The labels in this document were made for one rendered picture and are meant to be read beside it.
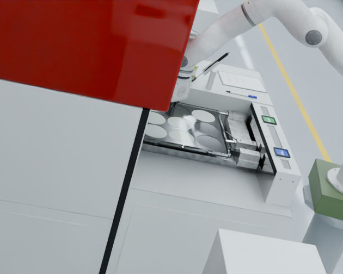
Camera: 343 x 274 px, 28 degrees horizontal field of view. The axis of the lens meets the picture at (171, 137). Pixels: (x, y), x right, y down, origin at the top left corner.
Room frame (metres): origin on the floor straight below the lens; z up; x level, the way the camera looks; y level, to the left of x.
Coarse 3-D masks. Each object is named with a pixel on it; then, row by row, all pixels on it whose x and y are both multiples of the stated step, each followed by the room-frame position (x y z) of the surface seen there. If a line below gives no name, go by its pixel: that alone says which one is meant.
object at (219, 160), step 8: (144, 144) 2.25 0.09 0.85; (152, 144) 2.27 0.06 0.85; (160, 152) 2.27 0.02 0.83; (168, 152) 2.27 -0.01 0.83; (176, 152) 2.28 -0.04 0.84; (184, 152) 2.28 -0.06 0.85; (192, 152) 2.30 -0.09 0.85; (200, 152) 2.31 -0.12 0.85; (200, 160) 2.30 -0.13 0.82; (208, 160) 2.30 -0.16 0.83; (216, 160) 2.31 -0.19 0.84; (224, 160) 2.32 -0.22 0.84; (232, 160) 2.33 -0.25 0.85; (240, 168) 2.33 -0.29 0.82; (248, 168) 2.34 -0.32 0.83
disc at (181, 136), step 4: (172, 132) 2.31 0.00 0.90; (176, 132) 2.32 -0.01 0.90; (180, 132) 2.33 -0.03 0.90; (184, 132) 2.34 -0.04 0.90; (172, 136) 2.28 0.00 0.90; (176, 136) 2.29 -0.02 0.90; (180, 136) 2.30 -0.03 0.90; (184, 136) 2.31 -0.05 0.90; (188, 136) 2.32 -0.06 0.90; (192, 136) 2.33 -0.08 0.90; (176, 140) 2.26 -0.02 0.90; (180, 140) 2.27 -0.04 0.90; (184, 140) 2.28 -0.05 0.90; (188, 140) 2.29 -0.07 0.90; (192, 140) 2.30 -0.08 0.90
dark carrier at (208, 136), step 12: (180, 108) 2.54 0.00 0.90; (192, 108) 2.57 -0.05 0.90; (192, 120) 2.46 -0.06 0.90; (216, 120) 2.53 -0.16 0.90; (168, 132) 2.30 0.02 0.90; (192, 132) 2.36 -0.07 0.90; (204, 132) 2.39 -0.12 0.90; (216, 132) 2.42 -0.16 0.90; (180, 144) 2.24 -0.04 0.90; (192, 144) 2.26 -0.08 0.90; (204, 144) 2.29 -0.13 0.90; (216, 144) 2.32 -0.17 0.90
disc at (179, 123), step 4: (168, 120) 2.40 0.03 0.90; (172, 120) 2.41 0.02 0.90; (176, 120) 2.42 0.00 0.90; (180, 120) 2.43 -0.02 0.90; (184, 120) 2.44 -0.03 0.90; (172, 124) 2.38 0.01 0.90; (176, 124) 2.39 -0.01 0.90; (180, 124) 2.40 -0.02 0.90; (184, 124) 2.41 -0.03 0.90; (188, 124) 2.42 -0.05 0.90; (180, 128) 2.36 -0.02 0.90; (184, 128) 2.37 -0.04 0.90; (188, 128) 2.38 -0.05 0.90
